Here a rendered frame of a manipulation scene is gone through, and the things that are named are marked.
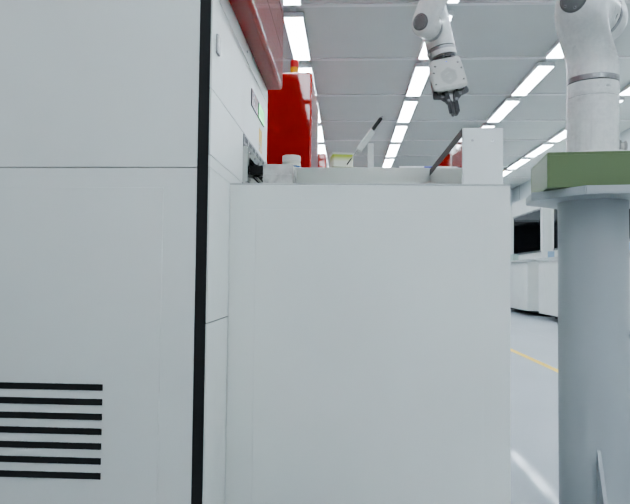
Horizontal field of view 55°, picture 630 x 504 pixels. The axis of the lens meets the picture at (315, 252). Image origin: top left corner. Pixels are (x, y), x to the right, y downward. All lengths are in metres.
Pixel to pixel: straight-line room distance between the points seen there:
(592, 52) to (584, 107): 0.13
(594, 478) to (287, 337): 0.78
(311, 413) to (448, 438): 0.30
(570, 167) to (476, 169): 0.21
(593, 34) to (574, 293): 0.61
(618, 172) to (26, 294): 1.28
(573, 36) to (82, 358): 1.32
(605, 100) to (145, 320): 1.16
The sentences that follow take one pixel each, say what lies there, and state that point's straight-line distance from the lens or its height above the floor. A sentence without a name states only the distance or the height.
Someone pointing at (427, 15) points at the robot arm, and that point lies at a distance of 1.87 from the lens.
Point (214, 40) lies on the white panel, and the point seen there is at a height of 1.08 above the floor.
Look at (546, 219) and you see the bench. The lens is 10.29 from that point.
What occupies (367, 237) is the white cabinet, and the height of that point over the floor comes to 0.70.
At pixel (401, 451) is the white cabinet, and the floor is 0.23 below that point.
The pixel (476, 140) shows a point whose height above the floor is 0.93.
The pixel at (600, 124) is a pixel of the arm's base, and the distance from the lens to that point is 1.61.
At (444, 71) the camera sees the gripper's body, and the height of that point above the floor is 1.22.
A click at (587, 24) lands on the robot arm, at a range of 1.64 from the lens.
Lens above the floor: 0.61
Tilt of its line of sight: 2 degrees up
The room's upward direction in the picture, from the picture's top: 1 degrees clockwise
